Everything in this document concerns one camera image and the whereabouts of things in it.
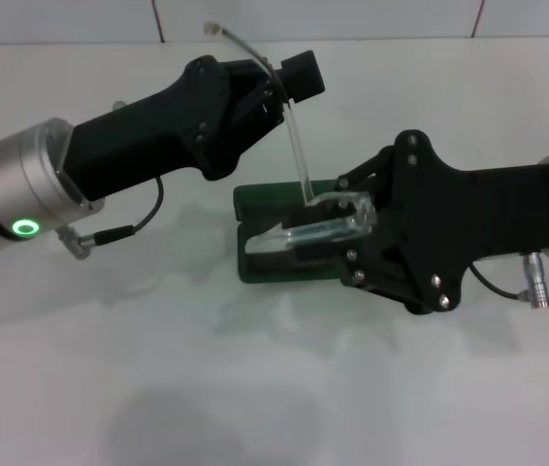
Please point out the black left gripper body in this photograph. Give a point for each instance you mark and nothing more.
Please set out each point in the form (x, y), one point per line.
(158, 131)

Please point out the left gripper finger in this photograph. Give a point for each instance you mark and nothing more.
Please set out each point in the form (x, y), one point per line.
(303, 75)
(265, 111)

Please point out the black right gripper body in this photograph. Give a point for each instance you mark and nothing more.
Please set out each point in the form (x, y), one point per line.
(473, 213)

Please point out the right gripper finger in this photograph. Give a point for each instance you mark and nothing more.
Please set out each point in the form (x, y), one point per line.
(323, 257)
(366, 170)

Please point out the dark green glasses case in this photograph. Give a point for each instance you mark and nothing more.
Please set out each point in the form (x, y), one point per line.
(265, 191)

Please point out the small silver connector stub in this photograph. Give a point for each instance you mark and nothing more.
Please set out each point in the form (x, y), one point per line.
(119, 104)

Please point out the clear plastic glasses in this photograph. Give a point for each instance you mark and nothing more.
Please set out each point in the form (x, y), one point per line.
(332, 228)

